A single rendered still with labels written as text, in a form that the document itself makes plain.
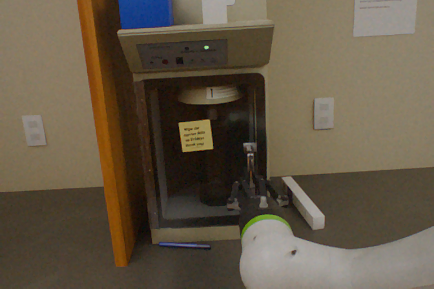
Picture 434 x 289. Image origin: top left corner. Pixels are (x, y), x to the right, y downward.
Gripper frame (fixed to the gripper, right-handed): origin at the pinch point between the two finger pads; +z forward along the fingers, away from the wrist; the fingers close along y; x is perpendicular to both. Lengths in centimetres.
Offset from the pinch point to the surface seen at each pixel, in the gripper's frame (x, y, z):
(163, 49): -31.9, 18.2, -2.2
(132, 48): -32.7, 24.4, -2.9
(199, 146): -7.2, 12.2, 4.5
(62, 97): -13, 61, 49
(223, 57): -29.3, 5.2, 0.4
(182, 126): -12.8, 15.9, 4.5
